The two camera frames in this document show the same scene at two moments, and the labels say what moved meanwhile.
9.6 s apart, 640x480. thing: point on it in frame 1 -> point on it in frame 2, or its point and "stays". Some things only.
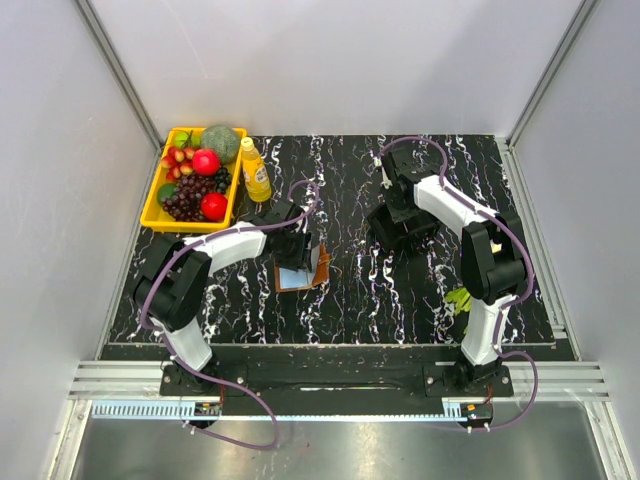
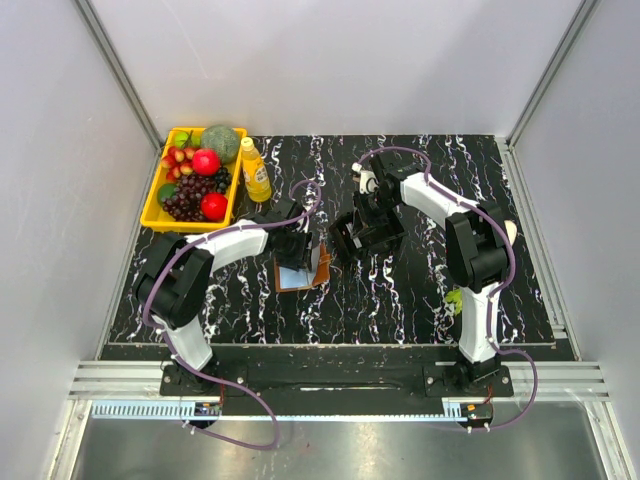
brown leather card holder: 292,280 stays
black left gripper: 302,261 stays
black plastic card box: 398,237 -> 353,239
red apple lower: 214,206 stays
